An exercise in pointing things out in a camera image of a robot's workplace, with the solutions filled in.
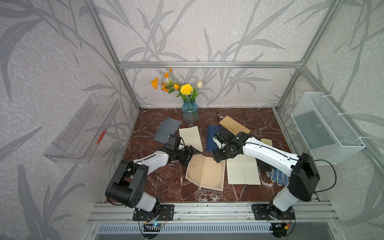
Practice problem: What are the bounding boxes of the dark blue envelope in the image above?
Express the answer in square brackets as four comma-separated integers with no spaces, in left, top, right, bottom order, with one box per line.
[206,126,222,152]

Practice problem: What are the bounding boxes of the black work glove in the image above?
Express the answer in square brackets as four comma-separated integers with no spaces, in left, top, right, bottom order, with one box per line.
[258,160,274,177]

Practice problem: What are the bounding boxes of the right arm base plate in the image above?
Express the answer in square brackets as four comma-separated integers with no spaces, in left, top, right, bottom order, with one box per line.
[251,204,296,221]

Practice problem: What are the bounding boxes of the white wire mesh basket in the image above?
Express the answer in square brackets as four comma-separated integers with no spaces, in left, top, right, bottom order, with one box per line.
[291,92,366,165]

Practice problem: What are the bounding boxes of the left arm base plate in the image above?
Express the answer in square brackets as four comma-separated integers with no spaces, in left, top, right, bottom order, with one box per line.
[133,204,175,222]

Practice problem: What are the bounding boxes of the cream envelope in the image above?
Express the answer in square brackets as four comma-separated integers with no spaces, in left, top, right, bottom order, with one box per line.
[179,126,203,152]

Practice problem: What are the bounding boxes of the blue glass vase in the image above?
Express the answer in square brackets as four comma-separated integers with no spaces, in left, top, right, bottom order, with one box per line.
[182,100,199,123]

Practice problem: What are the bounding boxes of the beige lined letter paper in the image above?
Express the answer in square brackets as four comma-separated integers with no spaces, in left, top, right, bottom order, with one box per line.
[186,155,226,191]

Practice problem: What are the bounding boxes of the blue dotted white glove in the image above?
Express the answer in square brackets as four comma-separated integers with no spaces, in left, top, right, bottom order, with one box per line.
[267,169,289,186]

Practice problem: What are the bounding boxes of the circuit board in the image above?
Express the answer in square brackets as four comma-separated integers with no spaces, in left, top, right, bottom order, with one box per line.
[270,223,291,234]
[143,222,164,233]

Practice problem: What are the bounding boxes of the small beige card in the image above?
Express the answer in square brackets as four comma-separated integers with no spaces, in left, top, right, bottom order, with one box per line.
[260,138,273,147]

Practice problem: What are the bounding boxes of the clear acrylic wall shelf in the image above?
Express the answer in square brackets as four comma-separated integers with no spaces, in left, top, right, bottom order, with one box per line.
[43,94,121,164]

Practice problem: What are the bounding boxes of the yellow orange artificial flowers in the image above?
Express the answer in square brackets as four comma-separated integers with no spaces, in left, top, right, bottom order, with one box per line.
[151,68,203,103]

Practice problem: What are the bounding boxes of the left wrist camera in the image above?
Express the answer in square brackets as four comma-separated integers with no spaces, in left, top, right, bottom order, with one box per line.
[165,135,184,151]

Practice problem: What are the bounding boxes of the cream unfolded paper sheet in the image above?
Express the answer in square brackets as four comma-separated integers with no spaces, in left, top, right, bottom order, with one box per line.
[227,155,261,185]

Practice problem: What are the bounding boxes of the left circuit board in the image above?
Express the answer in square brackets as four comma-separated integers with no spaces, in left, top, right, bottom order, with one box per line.
[143,222,164,233]

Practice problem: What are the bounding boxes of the aluminium front rail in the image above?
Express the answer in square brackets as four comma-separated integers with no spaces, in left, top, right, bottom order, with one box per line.
[87,201,340,224]

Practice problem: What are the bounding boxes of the right circuit board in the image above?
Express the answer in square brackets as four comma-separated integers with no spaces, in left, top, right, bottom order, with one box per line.
[270,223,291,234]

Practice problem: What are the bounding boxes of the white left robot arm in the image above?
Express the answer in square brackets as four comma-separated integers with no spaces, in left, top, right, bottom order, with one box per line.
[105,146,201,216]

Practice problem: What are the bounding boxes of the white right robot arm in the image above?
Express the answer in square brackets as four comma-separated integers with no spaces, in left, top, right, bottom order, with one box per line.
[213,132,321,216]

